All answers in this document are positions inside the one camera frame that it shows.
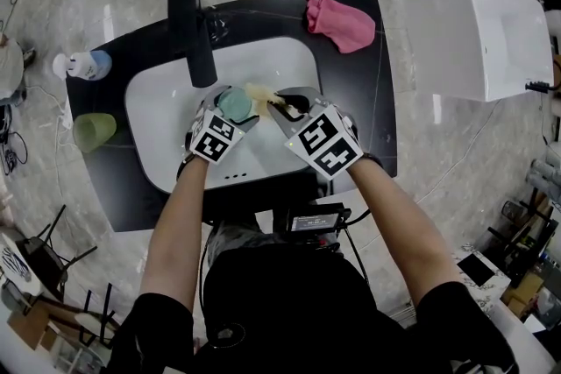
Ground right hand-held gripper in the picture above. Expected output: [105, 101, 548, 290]
[266, 86, 365, 181]

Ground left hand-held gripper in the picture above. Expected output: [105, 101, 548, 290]
[188, 85, 260, 166]

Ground teal frosted cup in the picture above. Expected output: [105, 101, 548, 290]
[217, 86, 256, 124]

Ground beige sponge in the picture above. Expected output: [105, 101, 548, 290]
[244, 81, 287, 116]

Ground person's left forearm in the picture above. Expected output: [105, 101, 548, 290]
[138, 153, 212, 308]

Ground person's right forearm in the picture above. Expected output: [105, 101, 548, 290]
[344, 152, 466, 308]

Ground green frosted cup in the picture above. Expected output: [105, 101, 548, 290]
[71, 111, 118, 154]

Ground white sink basin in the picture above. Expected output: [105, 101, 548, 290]
[124, 36, 323, 194]

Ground black faucet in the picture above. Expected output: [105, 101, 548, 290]
[167, 0, 219, 88]

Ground pink cloth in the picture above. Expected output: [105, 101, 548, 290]
[303, 0, 378, 55]

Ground black device with screen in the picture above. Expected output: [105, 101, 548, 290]
[283, 201, 353, 249]

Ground person's grey trousers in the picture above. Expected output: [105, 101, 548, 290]
[205, 217, 284, 264]

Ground blue pump soap bottle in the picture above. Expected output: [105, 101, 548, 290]
[52, 49, 113, 81]

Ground person's black shirt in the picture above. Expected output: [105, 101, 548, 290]
[104, 248, 519, 374]

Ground black folding chair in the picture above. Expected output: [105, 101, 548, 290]
[14, 204, 98, 300]

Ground black stone tile sample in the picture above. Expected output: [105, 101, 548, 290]
[457, 251, 497, 288]

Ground black shelf rack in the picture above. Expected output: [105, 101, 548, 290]
[476, 187, 561, 290]

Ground black device cable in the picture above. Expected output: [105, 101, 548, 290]
[341, 208, 373, 284]

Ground white power strip cable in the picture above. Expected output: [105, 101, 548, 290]
[25, 83, 75, 148]

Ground thin white floor cable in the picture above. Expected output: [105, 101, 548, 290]
[414, 98, 505, 205]

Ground black stool frame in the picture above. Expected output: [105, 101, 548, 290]
[77, 281, 123, 348]

